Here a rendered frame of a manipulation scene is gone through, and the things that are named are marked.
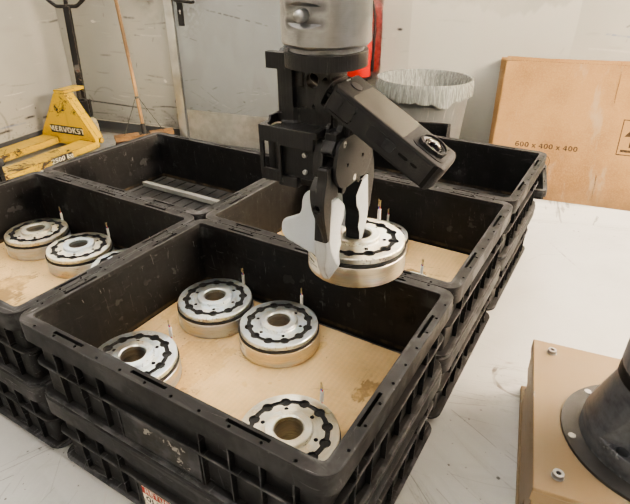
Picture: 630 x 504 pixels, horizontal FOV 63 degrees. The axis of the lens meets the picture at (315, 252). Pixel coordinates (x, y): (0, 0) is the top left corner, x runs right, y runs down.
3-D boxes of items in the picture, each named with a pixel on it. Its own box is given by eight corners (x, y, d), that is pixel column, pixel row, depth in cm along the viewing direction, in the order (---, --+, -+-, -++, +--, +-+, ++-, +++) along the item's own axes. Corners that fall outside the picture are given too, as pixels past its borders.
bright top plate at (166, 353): (195, 355, 62) (195, 351, 61) (121, 405, 55) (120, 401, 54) (144, 324, 67) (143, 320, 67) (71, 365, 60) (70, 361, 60)
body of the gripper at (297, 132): (303, 160, 54) (299, 38, 48) (377, 175, 51) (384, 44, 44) (260, 185, 49) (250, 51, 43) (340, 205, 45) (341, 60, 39)
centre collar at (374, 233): (388, 233, 55) (388, 228, 55) (367, 252, 52) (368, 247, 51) (347, 223, 58) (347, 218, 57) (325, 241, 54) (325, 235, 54)
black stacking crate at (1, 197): (206, 283, 84) (198, 220, 79) (40, 397, 62) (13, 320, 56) (53, 227, 102) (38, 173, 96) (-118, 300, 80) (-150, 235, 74)
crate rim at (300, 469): (455, 308, 61) (458, 291, 60) (331, 506, 39) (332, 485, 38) (201, 230, 79) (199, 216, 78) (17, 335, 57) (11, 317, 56)
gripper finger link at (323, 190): (328, 230, 51) (336, 142, 47) (344, 234, 50) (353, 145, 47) (303, 243, 47) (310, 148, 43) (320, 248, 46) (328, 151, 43)
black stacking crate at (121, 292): (443, 370, 66) (455, 296, 61) (329, 575, 44) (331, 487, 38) (207, 284, 84) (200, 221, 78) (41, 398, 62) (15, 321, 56)
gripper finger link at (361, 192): (324, 230, 59) (316, 160, 53) (371, 243, 57) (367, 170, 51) (310, 246, 57) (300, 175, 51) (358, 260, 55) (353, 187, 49)
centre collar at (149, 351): (163, 355, 61) (163, 350, 61) (127, 378, 58) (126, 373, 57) (138, 338, 64) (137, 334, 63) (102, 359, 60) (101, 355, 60)
